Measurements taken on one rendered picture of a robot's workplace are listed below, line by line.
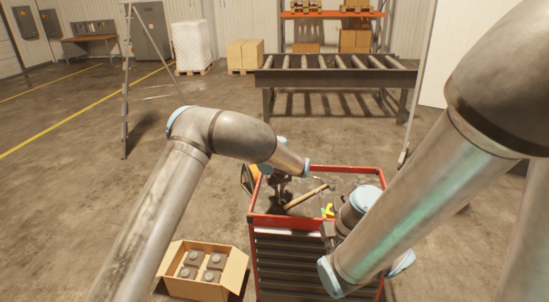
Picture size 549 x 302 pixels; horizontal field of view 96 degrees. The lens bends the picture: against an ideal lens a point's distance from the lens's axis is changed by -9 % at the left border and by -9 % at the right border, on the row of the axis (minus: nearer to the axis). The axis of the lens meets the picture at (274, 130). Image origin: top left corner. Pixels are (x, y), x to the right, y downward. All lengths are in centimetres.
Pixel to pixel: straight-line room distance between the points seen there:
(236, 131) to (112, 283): 39
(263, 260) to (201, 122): 105
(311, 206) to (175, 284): 116
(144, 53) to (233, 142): 955
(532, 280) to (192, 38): 736
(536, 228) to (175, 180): 62
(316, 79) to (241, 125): 352
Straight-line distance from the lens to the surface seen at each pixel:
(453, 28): 324
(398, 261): 72
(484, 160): 31
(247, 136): 65
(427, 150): 34
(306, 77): 412
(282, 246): 149
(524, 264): 49
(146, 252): 64
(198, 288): 213
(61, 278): 285
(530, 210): 46
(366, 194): 74
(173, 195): 65
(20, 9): 1256
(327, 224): 89
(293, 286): 175
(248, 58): 718
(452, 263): 269
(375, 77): 427
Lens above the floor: 190
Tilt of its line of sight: 27 degrees down
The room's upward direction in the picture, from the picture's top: 2 degrees counter-clockwise
